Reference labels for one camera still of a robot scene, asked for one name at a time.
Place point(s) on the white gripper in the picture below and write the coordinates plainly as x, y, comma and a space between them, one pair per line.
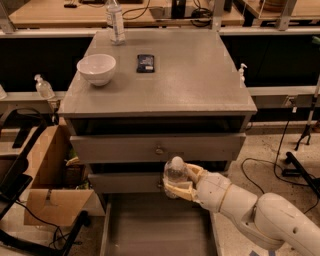
210, 190

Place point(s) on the clear water bottle white cap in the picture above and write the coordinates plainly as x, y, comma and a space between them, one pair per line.
175, 171

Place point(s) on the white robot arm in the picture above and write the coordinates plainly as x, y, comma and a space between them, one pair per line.
269, 220

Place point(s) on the grey top drawer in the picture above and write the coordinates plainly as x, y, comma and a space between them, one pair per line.
152, 148

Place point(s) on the grey open bottom drawer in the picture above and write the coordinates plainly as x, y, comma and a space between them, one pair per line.
151, 224

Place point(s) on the grey middle drawer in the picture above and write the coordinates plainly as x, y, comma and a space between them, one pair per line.
109, 183

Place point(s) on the grey drawer cabinet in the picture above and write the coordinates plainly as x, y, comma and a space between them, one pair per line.
194, 90

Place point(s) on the white pump dispenser bottle right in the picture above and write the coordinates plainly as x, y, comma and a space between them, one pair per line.
241, 70

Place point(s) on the clear pump dispenser bottle left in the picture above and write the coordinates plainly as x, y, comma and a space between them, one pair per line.
43, 87

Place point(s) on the clear labelled water bottle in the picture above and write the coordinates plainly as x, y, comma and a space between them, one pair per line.
115, 22

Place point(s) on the black stand base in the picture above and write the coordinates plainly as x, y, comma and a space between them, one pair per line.
299, 171

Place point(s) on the dark blue snack packet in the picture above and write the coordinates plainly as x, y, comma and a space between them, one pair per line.
145, 63

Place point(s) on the open cardboard box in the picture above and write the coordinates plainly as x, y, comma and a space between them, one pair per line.
49, 198

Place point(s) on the white ceramic bowl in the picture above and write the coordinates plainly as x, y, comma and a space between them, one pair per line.
97, 69

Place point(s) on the wooden workbench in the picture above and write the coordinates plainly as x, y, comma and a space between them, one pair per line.
72, 14

